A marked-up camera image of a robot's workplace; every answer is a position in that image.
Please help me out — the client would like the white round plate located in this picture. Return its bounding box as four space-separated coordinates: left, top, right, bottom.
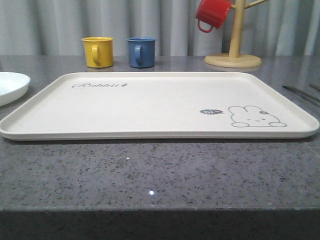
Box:
0 72 31 106

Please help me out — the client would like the cream rabbit serving tray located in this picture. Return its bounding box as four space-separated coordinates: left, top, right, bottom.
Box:
0 72 320 141

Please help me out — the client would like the blue enamel mug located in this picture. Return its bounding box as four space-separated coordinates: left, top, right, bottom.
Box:
127 37 156 68

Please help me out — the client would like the yellow enamel mug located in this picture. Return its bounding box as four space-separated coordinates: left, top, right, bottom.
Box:
81 37 114 68

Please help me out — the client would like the wooden mug tree stand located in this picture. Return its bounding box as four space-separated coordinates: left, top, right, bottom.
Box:
204 0 267 68

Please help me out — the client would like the red enamel mug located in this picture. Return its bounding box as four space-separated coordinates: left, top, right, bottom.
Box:
195 0 232 33

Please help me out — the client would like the grey curtain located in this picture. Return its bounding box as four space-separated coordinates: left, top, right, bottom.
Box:
0 0 320 57

